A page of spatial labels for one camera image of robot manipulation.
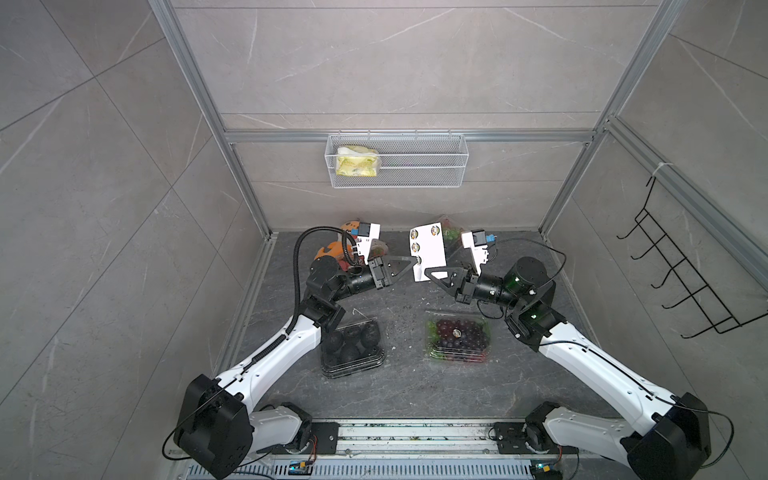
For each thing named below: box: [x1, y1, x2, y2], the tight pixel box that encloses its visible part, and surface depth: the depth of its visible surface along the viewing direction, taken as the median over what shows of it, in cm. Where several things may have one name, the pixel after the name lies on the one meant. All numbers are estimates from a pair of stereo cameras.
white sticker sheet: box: [409, 222, 449, 282], surface depth 62 cm
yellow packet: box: [336, 145, 382, 177], surface depth 87 cm
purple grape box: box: [425, 310, 492, 364], surface depth 85 cm
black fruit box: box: [321, 318, 385, 379], surface depth 85 cm
